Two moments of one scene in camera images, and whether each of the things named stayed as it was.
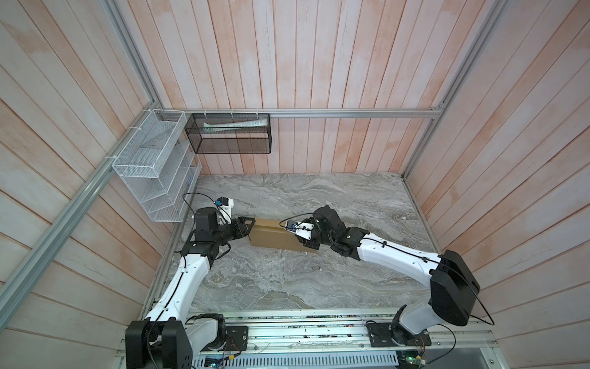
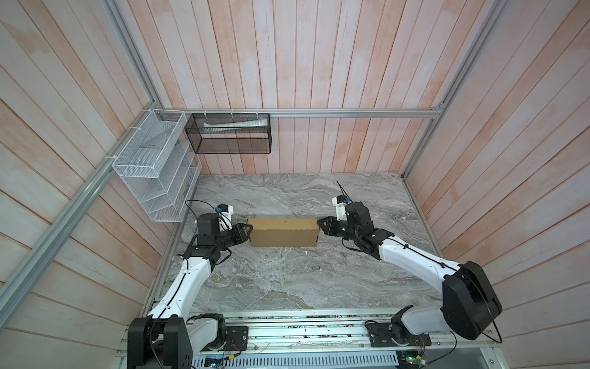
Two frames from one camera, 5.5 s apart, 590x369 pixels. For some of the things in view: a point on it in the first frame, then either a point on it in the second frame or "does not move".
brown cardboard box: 270,233 does not move
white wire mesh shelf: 160,167 does not move
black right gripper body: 316,237 -> 343,230
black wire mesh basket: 230,133 does not move
